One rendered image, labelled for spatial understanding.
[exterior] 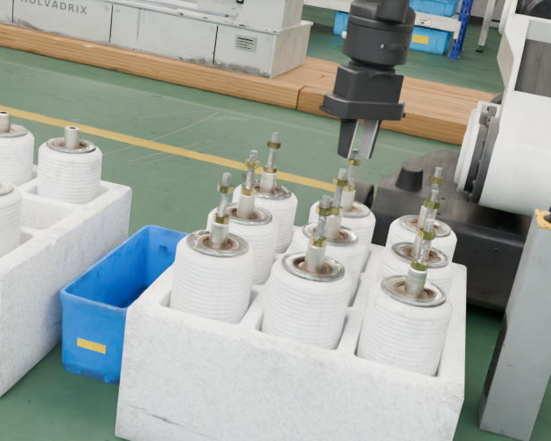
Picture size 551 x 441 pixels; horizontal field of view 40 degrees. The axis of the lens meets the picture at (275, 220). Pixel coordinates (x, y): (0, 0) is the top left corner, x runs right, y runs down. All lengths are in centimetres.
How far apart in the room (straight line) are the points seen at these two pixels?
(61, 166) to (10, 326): 29
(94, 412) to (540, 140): 76
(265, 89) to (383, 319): 214
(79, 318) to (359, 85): 49
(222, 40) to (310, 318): 227
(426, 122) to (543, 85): 151
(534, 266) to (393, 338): 26
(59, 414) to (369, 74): 59
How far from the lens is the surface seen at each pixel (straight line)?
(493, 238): 137
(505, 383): 112
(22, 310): 104
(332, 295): 87
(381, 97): 106
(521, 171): 122
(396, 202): 138
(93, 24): 329
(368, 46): 102
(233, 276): 89
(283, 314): 88
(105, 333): 106
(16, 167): 126
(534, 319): 108
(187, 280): 90
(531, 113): 127
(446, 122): 284
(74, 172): 120
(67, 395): 107
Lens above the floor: 61
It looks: 20 degrees down
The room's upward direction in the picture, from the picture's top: 9 degrees clockwise
